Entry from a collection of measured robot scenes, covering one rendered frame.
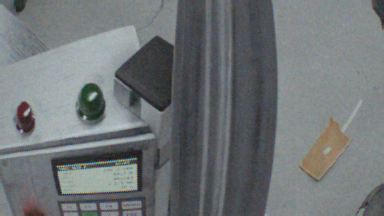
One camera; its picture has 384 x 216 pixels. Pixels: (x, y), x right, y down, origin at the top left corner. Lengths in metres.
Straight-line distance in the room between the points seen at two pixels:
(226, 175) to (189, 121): 0.04
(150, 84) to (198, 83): 0.10
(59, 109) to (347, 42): 2.12
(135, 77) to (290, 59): 1.97
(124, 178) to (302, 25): 2.05
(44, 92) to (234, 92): 0.19
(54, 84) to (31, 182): 0.09
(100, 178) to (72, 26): 1.98
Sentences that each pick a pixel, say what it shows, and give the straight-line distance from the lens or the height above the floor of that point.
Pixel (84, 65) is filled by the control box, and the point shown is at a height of 1.47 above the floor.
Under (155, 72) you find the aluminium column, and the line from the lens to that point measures 0.74.
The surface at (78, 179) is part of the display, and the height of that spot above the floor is 1.43.
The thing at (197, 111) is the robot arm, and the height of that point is 1.57.
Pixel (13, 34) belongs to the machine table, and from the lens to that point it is 1.66.
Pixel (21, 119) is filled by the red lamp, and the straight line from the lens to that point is 0.72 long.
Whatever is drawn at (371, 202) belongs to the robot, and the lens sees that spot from 2.21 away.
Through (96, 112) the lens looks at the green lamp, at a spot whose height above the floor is 1.48.
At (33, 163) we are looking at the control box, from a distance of 0.74.
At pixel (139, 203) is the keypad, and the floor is 1.38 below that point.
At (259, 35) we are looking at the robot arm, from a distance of 0.64.
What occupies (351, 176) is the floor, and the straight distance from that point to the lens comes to 2.52.
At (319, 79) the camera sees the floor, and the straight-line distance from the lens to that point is 2.68.
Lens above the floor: 2.08
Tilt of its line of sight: 54 degrees down
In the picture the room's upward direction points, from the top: 7 degrees clockwise
